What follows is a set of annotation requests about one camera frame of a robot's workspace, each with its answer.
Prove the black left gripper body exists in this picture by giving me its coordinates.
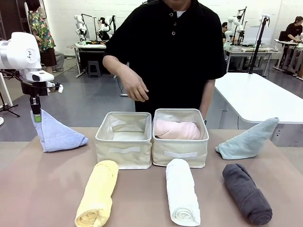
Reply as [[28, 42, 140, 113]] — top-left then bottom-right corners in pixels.
[[21, 81, 50, 105]]

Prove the lavender towel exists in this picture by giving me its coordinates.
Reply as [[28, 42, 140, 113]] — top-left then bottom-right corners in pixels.
[[30, 109, 89, 153]]

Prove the yellow towel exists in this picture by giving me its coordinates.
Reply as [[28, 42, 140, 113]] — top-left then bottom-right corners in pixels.
[[74, 160, 119, 227]]

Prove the pink towel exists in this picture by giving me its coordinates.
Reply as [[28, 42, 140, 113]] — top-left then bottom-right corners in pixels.
[[153, 119, 202, 141]]

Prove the white towel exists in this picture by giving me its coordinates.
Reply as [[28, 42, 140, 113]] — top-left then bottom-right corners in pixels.
[[165, 158, 201, 227]]

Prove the pale teal towel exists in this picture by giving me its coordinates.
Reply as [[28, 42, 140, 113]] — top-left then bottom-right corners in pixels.
[[215, 117, 279, 160]]

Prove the dark grey towel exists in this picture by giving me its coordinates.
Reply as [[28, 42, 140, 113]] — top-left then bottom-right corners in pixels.
[[222, 163, 273, 226]]

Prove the person's right forearm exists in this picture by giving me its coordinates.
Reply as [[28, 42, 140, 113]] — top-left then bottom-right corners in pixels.
[[103, 54, 133, 81]]

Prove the person's left forearm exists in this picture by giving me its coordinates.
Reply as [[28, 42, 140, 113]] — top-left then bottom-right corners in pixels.
[[200, 79, 216, 120]]

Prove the person's right hand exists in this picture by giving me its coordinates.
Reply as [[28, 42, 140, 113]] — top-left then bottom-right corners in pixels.
[[117, 70, 150, 103]]

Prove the low black tripod stand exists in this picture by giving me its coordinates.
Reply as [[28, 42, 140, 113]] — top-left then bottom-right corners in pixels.
[[0, 91, 21, 118]]

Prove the person in floral shirt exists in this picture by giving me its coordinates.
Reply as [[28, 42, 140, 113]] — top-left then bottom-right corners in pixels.
[[25, 0, 58, 74]]

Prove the black plastic stool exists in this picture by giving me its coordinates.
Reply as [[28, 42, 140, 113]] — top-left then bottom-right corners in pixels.
[[87, 61, 102, 78]]

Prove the grey background work table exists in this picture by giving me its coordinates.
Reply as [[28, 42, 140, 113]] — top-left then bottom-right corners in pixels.
[[67, 42, 107, 79], [223, 45, 283, 72]]

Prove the black and white background robot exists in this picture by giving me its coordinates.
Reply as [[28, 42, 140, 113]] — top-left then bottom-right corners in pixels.
[[96, 16, 115, 41]]

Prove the beige fabric storage bin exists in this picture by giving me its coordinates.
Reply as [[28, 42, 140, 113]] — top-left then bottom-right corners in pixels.
[[95, 111, 152, 170], [151, 108, 209, 169]]

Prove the person in black polo shirt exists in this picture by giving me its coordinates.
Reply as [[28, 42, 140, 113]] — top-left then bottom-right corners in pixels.
[[103, 0, 227, 117]]

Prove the seated person in black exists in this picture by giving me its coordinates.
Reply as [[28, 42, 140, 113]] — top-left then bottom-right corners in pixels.
[[221, 22, 229, 44]]

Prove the tall black tripod pole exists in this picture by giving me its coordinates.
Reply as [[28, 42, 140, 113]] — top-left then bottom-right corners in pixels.
[[247, 14, 271, 75]]

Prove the person in black t-shirt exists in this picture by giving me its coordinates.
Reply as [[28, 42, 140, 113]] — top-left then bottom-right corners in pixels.
[[283, 16, 303, 49]]

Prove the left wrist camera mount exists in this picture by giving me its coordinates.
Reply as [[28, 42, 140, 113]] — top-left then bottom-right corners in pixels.
[[46, 81, 64, 94]]

